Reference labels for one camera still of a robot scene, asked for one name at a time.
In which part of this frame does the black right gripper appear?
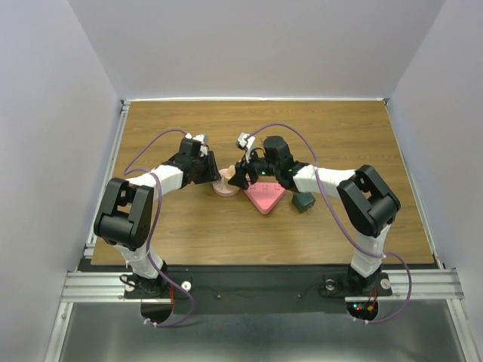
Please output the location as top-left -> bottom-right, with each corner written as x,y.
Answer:
227,147 -> 279,190

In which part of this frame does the beige cube socket adapter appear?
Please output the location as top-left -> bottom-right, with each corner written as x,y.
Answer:
220,165 -> 236,182

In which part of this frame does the round pink power strip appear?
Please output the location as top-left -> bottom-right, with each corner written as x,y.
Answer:
212,177 -> 239,198

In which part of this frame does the pink triangular power strip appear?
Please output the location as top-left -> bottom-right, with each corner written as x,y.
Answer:
244,182 -> 286,215

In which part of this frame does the dark green plug adapter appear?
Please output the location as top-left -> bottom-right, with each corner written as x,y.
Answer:
291,192 -> 316,213

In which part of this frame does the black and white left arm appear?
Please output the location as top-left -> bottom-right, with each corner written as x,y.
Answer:
94,133 -> 220,297

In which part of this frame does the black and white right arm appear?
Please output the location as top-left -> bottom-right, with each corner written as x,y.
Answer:
228,133 -> 401,294

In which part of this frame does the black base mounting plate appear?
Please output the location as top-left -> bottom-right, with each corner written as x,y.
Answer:
77,263 -> 397,316

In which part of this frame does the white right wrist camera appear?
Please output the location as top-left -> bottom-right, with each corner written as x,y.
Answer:
235,132 -> 256,163

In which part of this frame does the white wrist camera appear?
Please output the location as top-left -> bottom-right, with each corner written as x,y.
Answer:
184,133 -> 209,157
235,132 -> 256,163

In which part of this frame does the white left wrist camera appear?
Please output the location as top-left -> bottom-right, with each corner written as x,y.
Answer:
184,133 -> 209,157

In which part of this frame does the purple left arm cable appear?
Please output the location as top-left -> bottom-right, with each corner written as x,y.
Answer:
123,128 -> 195,328

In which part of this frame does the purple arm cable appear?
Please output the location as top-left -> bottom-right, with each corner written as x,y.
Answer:
248,122 -> 413,325
123,128 -> 195,328

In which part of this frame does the aluminium table edge rail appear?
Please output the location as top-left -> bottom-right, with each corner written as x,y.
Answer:
82,100 -> 131,259

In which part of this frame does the aluminium front frame rail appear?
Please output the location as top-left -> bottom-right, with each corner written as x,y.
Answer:
61,269 -> 464,302

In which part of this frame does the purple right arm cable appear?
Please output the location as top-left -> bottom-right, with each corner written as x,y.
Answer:
248,122 -> 413,325

